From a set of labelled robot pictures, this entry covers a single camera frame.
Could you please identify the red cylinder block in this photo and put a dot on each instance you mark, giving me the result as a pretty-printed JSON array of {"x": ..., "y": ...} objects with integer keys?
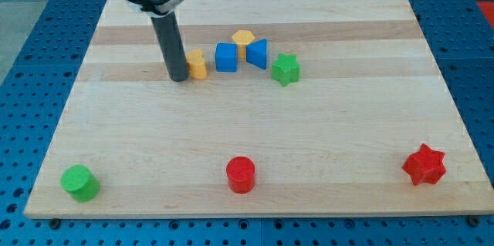
[{"x": 240, "y": 172}]

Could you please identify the green star block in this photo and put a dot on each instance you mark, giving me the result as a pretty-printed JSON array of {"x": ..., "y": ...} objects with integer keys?
[{"x": 285, "y": 69}]

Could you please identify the wooden board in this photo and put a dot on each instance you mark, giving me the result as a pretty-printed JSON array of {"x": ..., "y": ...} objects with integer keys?
[{"x": 370, "y": 92}]

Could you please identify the red star block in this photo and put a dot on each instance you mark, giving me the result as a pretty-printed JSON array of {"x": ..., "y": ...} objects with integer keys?
[{"x": 425, "y": 166}]

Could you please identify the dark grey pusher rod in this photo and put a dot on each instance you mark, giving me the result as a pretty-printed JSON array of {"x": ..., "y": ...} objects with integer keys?
[{"x": 169, "y": 39}]

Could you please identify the yellow heart block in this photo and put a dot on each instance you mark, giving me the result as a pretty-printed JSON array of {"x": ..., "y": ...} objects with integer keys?
[{"x": 197, "y": 64}]

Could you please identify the blue cube block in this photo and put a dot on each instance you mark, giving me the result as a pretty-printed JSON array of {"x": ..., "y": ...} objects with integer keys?
[{"x": 226, "y": 57}]

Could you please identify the blue triangle block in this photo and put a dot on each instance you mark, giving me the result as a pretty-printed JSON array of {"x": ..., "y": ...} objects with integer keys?
[{"x": 256, "y": 53}]

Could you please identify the green cylinder block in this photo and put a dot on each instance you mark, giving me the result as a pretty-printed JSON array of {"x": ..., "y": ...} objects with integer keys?
[{"x": 79, "y": 182}]

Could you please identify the yellow hexagon block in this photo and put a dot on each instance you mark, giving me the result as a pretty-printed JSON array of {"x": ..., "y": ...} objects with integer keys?
[{"x": 242, "y": 38}]

